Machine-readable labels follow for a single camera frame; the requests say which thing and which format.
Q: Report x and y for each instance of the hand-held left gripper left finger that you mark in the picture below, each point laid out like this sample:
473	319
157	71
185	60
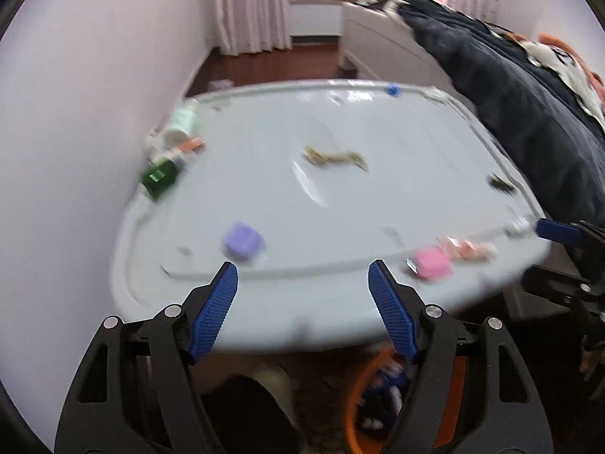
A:
215	312

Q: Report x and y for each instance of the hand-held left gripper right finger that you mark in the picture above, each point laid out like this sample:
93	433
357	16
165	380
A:
392	312

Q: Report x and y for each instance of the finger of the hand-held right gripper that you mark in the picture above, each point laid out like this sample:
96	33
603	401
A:
557	230
553	283

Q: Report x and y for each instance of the clear plastic bottle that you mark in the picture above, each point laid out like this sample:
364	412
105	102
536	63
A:
520	227

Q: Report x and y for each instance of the purple small case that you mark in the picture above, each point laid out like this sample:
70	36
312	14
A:
242	241

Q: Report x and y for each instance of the orange plastic bin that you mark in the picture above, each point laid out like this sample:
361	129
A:
352	416

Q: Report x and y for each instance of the person's right hand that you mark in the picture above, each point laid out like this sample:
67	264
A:
590	364

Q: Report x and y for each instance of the pink small case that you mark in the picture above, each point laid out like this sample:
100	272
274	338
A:
432	262

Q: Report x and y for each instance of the gold hair clip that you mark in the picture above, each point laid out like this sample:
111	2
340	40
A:
501	183

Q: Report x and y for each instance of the peach white cream tube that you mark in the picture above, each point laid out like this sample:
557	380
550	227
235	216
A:
468	249

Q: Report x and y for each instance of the green transparent cap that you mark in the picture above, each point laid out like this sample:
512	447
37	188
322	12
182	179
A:
160	177

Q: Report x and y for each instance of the rose gold lipstick tube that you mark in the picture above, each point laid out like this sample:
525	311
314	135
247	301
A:
191	145

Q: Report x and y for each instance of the printed orange white blanket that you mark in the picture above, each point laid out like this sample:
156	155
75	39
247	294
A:
562	56

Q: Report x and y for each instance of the clear plastic wrapper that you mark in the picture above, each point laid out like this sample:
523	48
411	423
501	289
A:
439	95

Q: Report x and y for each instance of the green white lotion bottle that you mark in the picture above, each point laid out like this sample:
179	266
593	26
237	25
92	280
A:
182	123

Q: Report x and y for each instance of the small blue clip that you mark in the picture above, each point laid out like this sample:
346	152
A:
393	90

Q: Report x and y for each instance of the small clear plastic container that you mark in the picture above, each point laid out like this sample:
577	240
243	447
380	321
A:
221	85

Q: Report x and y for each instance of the white window bench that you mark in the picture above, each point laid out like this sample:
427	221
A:
314	19

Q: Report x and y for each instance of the white bed frame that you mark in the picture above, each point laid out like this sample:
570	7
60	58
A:
378	38

